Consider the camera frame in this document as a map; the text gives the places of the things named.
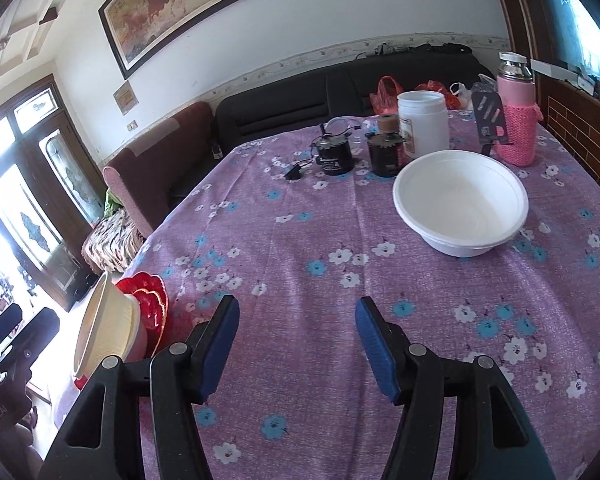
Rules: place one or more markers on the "large red scalloped plate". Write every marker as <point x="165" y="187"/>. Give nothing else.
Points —
<point x="130" y="284"/>

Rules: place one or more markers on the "small black power adapter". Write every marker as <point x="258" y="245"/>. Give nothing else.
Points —
<point x="294" y="173"/>

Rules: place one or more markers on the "green cloth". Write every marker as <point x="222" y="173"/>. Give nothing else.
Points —
<point x="112" y="204"/>

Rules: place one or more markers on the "maroon armchair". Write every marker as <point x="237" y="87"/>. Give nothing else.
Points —
<point x="153" y="173"/>

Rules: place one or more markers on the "clear plastic bag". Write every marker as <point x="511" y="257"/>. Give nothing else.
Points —
<point x="485" y="83"/>

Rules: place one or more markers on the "small red gold-rimmed plate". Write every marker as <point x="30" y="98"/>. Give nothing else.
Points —
<point x="151" y="312"/>

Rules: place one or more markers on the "white plastic jar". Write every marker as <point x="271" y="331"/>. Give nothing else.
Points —
<point x="424" y="122"/>

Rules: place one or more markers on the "pink sleeved thermos bottle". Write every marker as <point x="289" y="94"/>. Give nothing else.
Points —
<point x="521" y="113"/>

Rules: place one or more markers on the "white foam bowl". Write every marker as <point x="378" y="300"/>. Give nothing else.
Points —
<point x="462" y="204"/>

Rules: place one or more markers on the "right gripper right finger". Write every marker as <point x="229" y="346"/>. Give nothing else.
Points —
<point x="385" y="346"/>

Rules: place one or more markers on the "wooden glass door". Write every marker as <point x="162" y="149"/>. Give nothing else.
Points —
<point x="51" y="191"/>

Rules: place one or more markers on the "black motor with label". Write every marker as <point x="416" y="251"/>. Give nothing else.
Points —
<point x="332" y="151"/>

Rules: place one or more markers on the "black leather sofa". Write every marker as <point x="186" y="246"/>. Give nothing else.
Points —
<point x="316" y="96"/>

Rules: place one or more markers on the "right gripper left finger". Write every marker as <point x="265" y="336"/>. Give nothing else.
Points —
<point x="212" y="342"/>

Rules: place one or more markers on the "purple floral tablecloth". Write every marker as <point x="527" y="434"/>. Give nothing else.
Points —
<point x="297" y="398"/>

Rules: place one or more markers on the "small framed wall plaque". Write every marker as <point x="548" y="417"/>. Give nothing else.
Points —
<point x="125" y="98"/>

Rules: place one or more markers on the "brown patterned blanket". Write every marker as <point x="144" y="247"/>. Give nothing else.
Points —
<point x="113" y="244"/>

